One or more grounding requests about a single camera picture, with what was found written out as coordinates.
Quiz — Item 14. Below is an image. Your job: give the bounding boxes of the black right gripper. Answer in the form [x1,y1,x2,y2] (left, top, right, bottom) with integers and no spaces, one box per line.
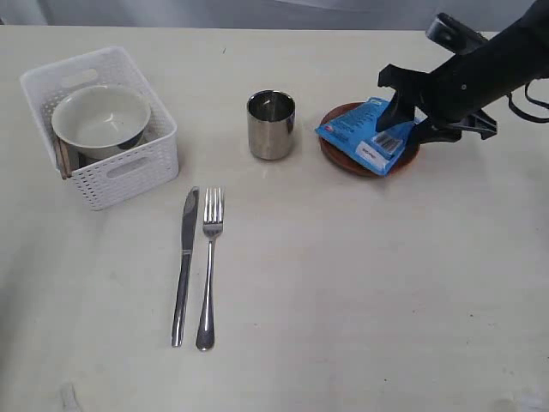
[376,64,498,146]

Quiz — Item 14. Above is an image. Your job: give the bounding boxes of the blue snack packet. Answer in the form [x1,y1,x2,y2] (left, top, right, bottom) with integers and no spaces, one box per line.
[316,97,416,177]

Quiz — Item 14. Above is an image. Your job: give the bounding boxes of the brown plate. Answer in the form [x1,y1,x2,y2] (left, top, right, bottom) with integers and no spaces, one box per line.
[318,102,420,179]

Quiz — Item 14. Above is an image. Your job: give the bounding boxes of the steel cup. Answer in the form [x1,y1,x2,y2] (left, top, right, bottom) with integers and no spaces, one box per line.
[246,90,296,161]

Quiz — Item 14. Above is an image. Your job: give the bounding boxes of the silver fork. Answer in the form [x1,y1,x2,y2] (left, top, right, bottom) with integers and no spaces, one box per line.
[196,187,225,351]

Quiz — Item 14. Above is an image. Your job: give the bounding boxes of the silver table knife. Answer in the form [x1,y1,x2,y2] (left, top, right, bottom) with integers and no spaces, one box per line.
[171,186,200,348]

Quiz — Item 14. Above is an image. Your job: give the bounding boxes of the white perforated plastic basket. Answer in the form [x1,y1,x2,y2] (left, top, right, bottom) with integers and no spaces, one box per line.
[20,46,179,210]

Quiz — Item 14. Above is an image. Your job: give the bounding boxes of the speckled grey ceramic bowl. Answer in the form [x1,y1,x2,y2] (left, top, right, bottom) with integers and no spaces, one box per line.
[51,84,152,161]

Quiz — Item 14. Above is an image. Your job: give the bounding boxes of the brown wooden chopsticks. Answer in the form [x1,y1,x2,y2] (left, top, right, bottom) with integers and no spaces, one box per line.
[53,136,72,180]

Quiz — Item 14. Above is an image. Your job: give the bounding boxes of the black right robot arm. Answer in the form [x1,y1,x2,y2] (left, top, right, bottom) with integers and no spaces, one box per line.
[376,1,548,146]

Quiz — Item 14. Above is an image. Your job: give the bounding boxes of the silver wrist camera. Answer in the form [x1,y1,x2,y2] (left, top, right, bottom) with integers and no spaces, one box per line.
[425,13,488,55]

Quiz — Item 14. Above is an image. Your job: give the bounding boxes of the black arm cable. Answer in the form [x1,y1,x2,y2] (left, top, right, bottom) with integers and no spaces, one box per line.
[508,79,549,124]

